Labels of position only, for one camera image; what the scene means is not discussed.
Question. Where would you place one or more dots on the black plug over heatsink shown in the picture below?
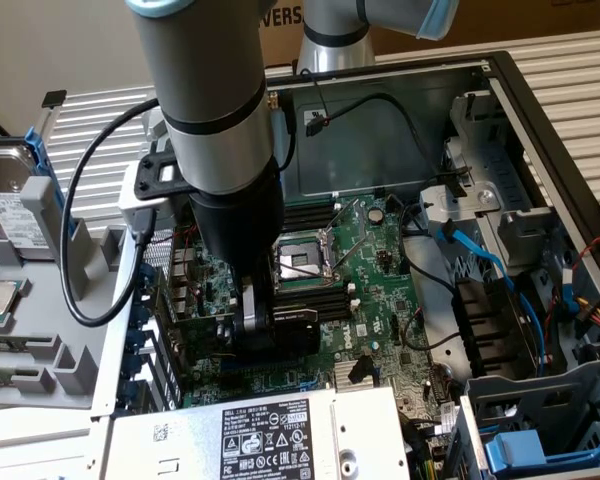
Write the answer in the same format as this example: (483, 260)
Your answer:
(361, 370)

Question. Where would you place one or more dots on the silver hard disk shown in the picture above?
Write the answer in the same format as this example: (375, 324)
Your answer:
(5, 170)

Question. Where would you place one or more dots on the silver chipset heatsink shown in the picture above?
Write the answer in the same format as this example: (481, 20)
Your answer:
(341, 375)

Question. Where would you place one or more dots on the green graphics card black fan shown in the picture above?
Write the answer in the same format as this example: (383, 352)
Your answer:
(295, 340)

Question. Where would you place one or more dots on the black plastic air shroud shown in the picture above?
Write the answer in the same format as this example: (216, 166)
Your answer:
(485, 325)

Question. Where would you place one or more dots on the printed cardboard box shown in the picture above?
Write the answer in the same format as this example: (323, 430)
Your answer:
(282, 35)

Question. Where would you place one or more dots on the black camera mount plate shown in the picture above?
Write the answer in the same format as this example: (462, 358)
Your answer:
(152, 175)

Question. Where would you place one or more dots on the green RAM stick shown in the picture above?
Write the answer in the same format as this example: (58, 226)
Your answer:
(5, 377)
(15, 345)

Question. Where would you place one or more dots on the black RAM slot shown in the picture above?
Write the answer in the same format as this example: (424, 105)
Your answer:
(336, 315)
(315, 202)
(307, 224)
(310, 295)
(337, 307)
(312, 217)
(315, 209)
(330, 300)

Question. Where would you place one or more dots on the blue card retainer clip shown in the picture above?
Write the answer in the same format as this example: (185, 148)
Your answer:
(133, 365)
(150, 277)
(141, 315)
(130, 393)
(137, 339)

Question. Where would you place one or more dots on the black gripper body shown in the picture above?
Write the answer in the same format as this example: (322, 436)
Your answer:
(240, 225)

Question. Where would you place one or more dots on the round coin battery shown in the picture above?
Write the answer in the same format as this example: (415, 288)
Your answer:
(376, 215)

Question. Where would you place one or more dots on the silver power supply unit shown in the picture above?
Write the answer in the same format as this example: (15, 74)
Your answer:
(190, 440)

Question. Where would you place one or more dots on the green Dell motherboard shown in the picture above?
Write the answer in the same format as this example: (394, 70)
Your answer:
(380, 300)

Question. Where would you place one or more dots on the silver metal drive bracket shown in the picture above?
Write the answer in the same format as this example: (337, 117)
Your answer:
(460, 205)

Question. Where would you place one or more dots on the thin metal locking lever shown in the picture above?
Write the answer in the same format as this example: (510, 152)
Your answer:
(355, 249)

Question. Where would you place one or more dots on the metal socket cover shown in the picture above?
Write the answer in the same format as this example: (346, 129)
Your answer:
(357, 215)

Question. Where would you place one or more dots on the short black expansion slot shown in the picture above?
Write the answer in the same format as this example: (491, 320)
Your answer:
(231, 383)

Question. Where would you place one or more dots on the CPU socket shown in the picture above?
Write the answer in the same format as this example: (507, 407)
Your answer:
(310, 260)

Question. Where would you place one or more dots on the open grey PC case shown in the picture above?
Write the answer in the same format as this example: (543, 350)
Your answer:
(405, 150)

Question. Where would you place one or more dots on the plain brown cardboard box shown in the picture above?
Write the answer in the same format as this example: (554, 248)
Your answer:
(530, 20)

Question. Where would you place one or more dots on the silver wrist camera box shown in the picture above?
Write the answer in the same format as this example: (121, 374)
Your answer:
(130, 195)

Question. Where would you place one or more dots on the grey metal disk bay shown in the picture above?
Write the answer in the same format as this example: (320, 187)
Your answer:
(500, 170)

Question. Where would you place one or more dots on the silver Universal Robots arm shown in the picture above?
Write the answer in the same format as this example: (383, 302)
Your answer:
(205, 75)

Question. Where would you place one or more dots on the grey plastic parts rack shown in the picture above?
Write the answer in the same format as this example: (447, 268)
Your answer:
(45, 320)

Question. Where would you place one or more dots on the blue grey plastic disk bay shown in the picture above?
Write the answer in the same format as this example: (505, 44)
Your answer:
(555, 395)

